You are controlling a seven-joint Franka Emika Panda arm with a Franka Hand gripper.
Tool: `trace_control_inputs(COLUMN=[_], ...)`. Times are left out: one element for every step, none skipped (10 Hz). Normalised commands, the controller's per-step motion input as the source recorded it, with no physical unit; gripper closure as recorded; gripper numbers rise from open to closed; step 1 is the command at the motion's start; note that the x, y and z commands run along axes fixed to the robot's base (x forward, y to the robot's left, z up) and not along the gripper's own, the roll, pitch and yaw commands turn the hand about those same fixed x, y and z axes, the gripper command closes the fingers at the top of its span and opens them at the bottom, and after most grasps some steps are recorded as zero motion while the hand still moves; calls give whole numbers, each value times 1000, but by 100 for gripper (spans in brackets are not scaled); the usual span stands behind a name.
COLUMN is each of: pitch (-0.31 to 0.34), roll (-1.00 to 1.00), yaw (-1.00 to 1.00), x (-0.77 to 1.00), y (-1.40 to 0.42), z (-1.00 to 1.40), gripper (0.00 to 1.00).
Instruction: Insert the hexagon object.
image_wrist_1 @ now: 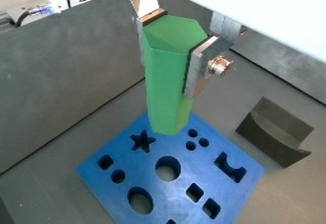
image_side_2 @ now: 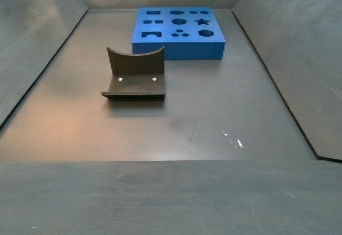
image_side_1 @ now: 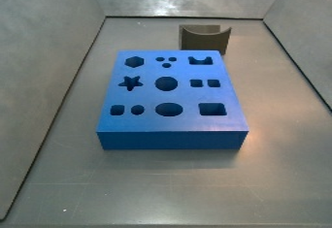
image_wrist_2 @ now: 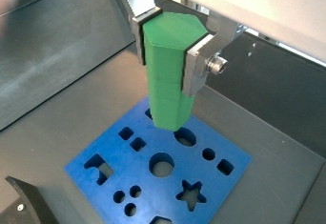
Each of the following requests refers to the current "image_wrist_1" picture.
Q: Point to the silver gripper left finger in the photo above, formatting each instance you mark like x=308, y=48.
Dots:
x=146, y=12

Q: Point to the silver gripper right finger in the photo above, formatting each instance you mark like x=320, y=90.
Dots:
x=208, y=60

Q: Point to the green hexagonal prism block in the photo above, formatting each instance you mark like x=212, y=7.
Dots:
x=170, y=37

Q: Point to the grey rear side panel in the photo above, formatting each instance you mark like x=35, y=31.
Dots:
x=285, y=39

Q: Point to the grey panel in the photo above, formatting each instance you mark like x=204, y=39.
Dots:
x=63, y=66
x=285, y=39

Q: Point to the dark grey curved block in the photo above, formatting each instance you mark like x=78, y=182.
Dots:
x=276, y=132

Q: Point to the grey left side panel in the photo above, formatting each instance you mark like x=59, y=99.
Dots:
x=63, y=66

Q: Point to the blue shape sorter board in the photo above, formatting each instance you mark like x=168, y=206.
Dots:
x=192, y=178

